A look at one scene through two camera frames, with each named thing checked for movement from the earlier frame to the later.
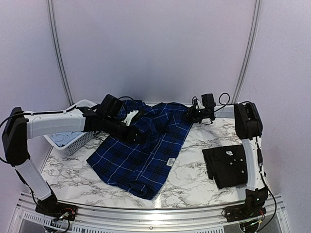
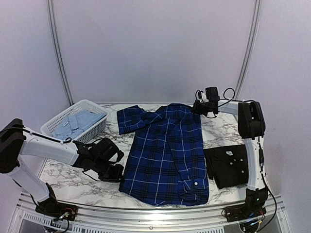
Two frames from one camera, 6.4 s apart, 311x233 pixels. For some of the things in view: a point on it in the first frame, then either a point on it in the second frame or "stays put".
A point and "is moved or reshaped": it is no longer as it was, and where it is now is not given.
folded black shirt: [227, 164] stays put
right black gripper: [191, 115] -> [196, 108]
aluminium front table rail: [26, 218] stays put
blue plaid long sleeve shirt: [138, 168] is moved or reshaped
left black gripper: [129, 136] -> [117, 175]
